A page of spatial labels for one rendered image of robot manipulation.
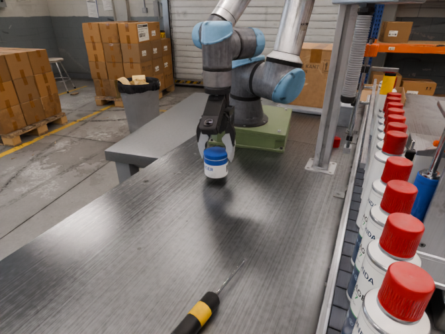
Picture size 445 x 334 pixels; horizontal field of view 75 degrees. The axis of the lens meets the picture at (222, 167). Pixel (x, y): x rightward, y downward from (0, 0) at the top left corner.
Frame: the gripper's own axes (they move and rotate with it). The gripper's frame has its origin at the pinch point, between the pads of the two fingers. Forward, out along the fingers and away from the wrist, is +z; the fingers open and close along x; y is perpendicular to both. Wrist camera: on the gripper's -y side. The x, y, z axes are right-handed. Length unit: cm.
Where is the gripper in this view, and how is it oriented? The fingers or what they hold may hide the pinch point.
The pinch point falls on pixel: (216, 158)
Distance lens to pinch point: 83.9
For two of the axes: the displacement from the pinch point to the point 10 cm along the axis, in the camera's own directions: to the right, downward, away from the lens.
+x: -9.6, -1.3, 2.5
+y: 2.8, -4.5, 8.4
